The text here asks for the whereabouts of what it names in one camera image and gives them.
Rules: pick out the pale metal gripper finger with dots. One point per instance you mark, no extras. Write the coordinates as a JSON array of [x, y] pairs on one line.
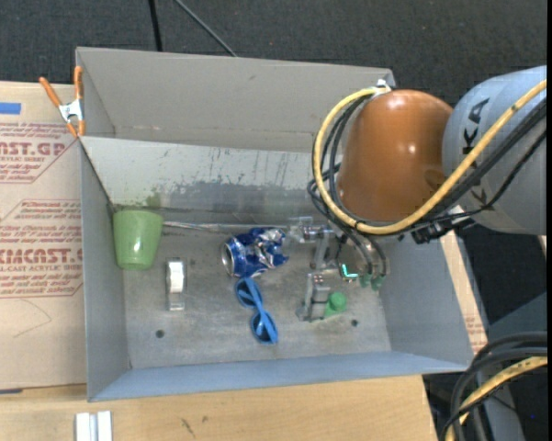
[[310, 232], [313, 297]]

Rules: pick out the small green cylinder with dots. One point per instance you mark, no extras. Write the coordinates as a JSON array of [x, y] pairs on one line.
[[336, 302]]

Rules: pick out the blue sunglasses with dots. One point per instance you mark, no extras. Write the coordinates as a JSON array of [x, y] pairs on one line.
[[262, 322]]

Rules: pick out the crushed blue drink can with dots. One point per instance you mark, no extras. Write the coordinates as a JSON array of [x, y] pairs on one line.
[[252, 253]]

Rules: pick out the grey metal bin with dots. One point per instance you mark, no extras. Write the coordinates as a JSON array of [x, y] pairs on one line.
[[239, 186]]

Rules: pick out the white tape dispenser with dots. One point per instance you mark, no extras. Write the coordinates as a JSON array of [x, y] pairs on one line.
[[175, 276]]

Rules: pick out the green plastic cup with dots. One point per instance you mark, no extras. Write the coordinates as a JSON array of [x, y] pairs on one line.
[[135, 239]]

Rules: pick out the brown cardboard board red print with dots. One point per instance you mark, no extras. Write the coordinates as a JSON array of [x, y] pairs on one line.
[[37, 264]]

